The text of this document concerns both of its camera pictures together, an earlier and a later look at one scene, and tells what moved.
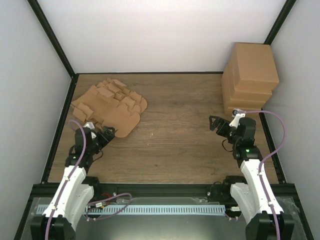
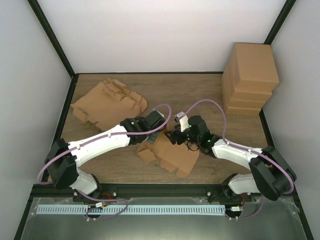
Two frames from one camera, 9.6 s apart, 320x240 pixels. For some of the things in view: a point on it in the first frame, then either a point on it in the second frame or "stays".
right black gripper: (218, 121) -> (174, 134)
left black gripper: (105, 140) -> (151, 140)
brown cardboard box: (122, 119) -> (176, 158)
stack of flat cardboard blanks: (109, 103) stays
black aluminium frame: (47, 187) stays
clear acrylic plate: (164, 227) stays
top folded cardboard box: (252, 66) stays
